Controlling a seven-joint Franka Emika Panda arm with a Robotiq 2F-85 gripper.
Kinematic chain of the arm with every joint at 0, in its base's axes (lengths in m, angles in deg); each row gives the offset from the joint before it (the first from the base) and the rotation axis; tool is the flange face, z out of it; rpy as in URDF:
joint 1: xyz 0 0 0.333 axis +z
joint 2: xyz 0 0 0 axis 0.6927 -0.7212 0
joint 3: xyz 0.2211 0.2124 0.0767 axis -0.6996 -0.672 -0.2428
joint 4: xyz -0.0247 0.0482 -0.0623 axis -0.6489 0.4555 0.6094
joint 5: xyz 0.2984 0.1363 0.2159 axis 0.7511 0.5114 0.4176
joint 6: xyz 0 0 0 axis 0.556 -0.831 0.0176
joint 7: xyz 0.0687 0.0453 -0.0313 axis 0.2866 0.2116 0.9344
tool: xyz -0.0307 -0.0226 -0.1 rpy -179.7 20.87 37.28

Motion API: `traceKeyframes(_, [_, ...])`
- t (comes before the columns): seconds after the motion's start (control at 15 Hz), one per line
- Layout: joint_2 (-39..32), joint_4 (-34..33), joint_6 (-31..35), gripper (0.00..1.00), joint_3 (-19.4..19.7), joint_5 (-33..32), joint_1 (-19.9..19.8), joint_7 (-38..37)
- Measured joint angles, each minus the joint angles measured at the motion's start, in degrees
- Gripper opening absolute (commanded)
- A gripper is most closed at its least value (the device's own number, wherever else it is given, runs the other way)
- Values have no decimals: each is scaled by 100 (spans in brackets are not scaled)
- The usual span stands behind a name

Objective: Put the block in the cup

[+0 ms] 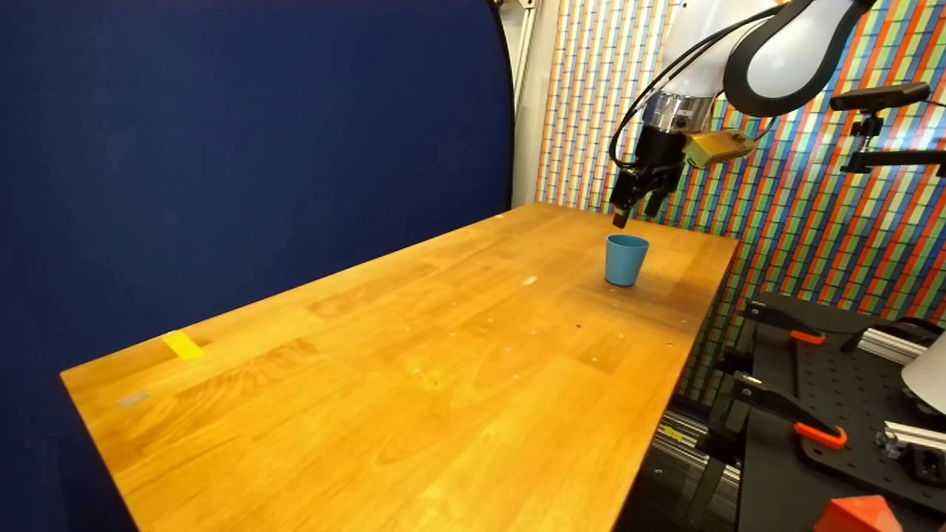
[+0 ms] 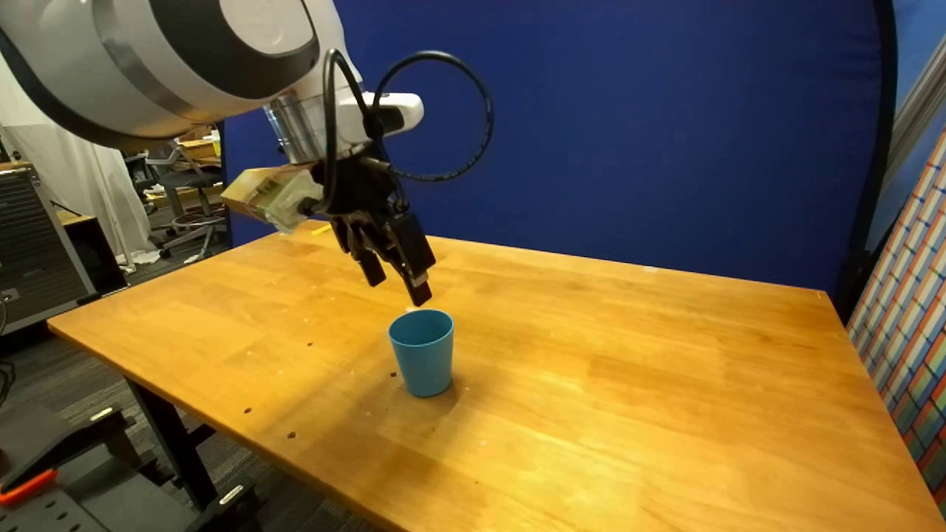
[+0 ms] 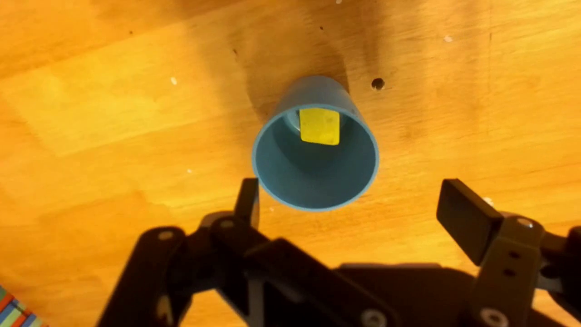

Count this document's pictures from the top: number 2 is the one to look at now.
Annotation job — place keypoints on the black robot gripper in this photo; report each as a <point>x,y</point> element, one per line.
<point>371,201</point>

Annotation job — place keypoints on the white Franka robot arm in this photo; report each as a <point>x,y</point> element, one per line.
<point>148,61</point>

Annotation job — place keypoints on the blue plastic cup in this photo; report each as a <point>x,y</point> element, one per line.
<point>425,358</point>

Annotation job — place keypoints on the grey office chair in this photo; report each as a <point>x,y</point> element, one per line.
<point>181,197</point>

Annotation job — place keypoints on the black table leg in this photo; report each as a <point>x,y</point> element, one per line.
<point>178,438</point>

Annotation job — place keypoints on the blue fabric backdrop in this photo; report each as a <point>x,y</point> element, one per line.
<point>640,128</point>

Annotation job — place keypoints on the dark side desk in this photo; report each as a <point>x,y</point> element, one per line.
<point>96,252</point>

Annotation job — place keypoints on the white curtain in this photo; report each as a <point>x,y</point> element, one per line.
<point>77,187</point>

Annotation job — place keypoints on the grey table base foot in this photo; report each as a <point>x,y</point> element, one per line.
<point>107,493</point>

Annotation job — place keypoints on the black equipment cabinet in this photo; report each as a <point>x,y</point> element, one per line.
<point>33,246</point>

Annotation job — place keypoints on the colourful checkered panel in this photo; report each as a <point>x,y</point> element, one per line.
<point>912,326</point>

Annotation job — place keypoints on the grey slanted bar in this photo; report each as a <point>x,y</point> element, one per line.
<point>918,122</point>

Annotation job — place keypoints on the black backdrop frame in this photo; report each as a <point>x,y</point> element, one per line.
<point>880,150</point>

